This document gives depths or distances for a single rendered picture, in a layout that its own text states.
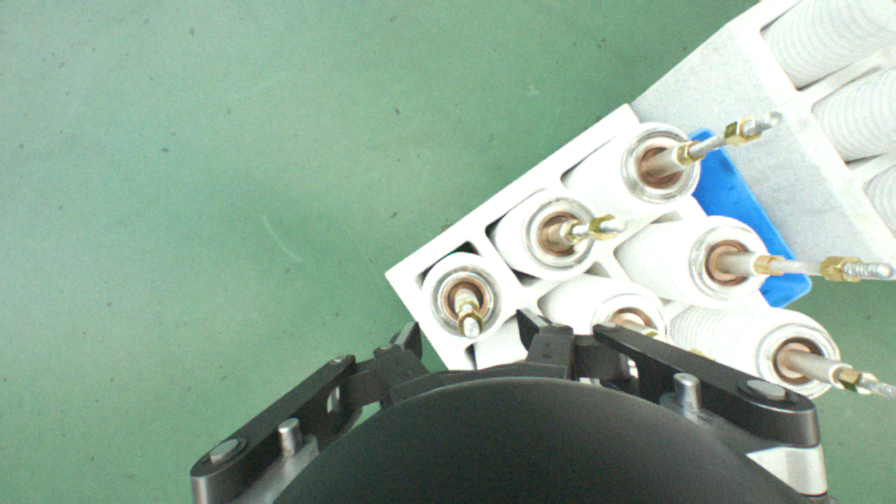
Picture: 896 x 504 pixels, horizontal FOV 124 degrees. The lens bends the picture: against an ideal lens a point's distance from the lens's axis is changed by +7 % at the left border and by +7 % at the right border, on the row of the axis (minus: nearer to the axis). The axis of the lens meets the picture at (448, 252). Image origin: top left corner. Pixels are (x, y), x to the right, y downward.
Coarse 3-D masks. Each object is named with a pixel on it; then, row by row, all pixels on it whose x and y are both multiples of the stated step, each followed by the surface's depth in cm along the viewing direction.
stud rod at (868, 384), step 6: (840, 372) 21; (864, 378) 20; (864, 384) 19; (870, 384) 19; (876, 384) 19; (882, 384) 19; (870, 390) 19; (876, 390) 19; (882, 390) 19; (888, 390) 18; (894, 390) 18; (888, 396) 18; (894, 396) 18
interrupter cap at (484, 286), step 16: (448, 272) 24; (464, 272) 24; (480, 272) 24; (432, 288) 24; (448, 288) 25; (464, 288) 25; (480, 288) 24; (496, 288) 24; (432, 304) 24; (448, 304) 25; (480, 304) 25; (496, 304) 24; (448, 320) 24; (496, 320) 24; (464, 336) 24
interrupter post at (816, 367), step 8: (792, 352) 23; (800, 352) 23; (784, 360) 24; (792, 360) 23; (800, 360) 23; (808, 360) 22; (816, 360) 22; (824, 360) 22; (832, 360) 21; (792, 368) 23; (800, 368) 23; (808, 368) 22; (816, 368) 22; (824, 368) 21; (832, 368) 21; (840, 368) 21; (808, 376) 22; (816, 376) 22; (824, 376) 21; (832, 376) 21; (832, 384) 21; (840, 384) 21
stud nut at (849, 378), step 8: (848, 368) 20; (840, 376) 20; (848, 376) 20; (856, 376) 20; (864, 376) 20; (872, 376) 20; (848, 384) 20; (856, 384) 20; (856, 392) 20; (864, 392) 20
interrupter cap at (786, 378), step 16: (768, 336) 24; (784, 336) 23; (800, 336) 23; (816, 336) 23; (768, 352) 24; (784, 352) 24; (816, 352) 23; (832, 352) 23; (768, 368) 24; (784, 368) 24; (784, 384) 24; (800, 384) 24; (816, 384) 23
